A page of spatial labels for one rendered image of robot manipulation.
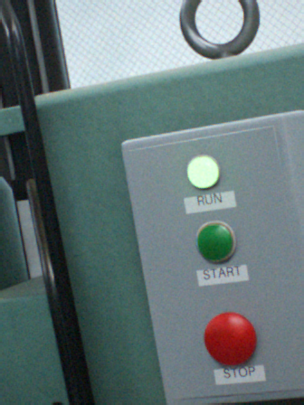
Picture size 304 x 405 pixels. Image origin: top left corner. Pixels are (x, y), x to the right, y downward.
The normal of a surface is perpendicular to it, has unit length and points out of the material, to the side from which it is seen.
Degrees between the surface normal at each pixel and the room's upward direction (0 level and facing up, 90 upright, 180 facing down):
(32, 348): 90
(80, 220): 90
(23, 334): 90
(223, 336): 90
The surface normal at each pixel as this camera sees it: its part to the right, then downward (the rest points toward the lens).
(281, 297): -0.37, 0.11
